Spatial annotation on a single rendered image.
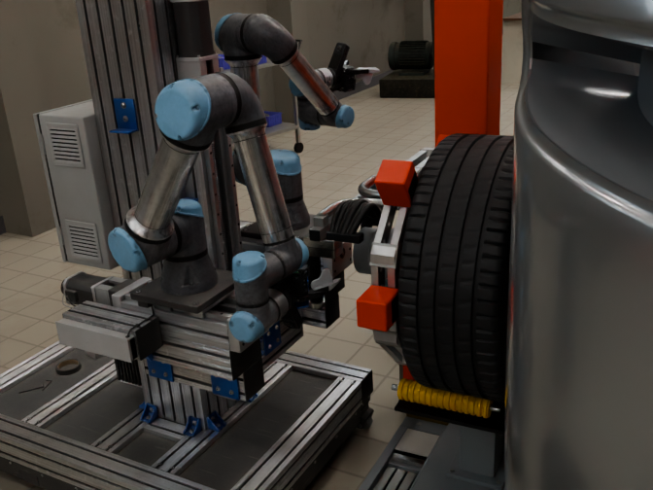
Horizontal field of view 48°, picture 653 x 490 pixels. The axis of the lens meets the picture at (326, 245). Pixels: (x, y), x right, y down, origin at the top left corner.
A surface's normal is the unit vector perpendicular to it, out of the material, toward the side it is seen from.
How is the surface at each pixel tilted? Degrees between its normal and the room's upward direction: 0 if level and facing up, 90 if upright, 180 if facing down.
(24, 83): 90
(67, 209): 90
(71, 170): 90
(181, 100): 84
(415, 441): 0
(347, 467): 0
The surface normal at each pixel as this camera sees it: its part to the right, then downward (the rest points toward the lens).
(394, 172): -0.30, -0.56
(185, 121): -0.53, 0.22
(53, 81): 0.87, 0.13
